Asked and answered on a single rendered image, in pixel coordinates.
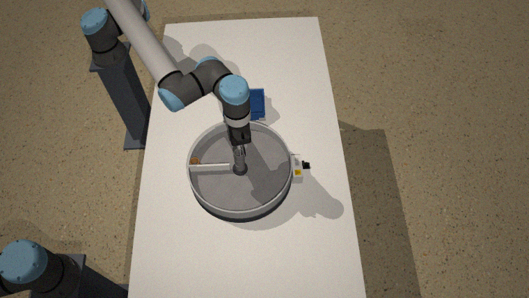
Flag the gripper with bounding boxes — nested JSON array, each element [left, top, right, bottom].
[[227, 120, 253, 150]]

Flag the blue crate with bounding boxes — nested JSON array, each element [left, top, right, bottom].
[[247, 86, 268, 118]]

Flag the grey turntable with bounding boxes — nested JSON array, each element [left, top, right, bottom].
[[187, 121, 294, 223]]

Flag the white control box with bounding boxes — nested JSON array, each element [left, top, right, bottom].
[[292, 157, 313, 184]]

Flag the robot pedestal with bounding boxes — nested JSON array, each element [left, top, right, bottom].
[[51, 251, 88, 272], [89, 49, 152, 150]]

